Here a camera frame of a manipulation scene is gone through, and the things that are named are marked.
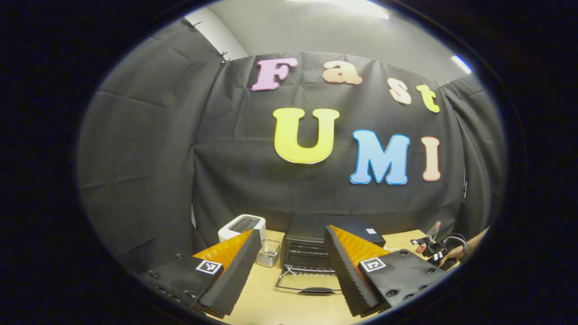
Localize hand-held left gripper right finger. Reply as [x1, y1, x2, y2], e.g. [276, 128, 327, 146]
[323, 225, 447, 317]

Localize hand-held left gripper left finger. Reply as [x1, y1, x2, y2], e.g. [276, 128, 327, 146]
[141, 229, 262, 319]

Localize black electric oven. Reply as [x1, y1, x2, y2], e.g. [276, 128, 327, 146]
[275, 213, 387, 296]

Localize clear glass container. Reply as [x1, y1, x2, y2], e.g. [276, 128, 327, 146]
[256, 238, 282, 269]

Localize white toaster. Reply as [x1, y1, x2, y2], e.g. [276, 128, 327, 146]
[218, 214, 267, 245]

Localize black backdrop cloth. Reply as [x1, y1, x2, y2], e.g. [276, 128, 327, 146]
[77, 18, 508, 271]

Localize small ceiling light panel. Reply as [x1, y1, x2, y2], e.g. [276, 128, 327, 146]
[450, 54, 474, 74]

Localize large ceiling light panel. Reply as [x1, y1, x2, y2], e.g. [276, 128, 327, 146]
[289, 0, 390, 21]

